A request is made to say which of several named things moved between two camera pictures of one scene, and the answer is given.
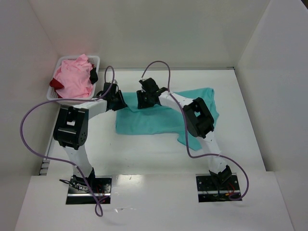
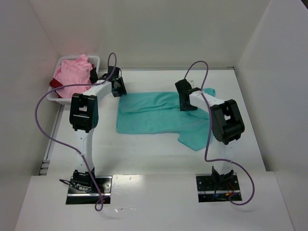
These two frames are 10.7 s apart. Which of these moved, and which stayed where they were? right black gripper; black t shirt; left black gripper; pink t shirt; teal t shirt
Moved: left black gripper; right black gripper
Stayed: pink t shirt; black t shirt; teal t shirt
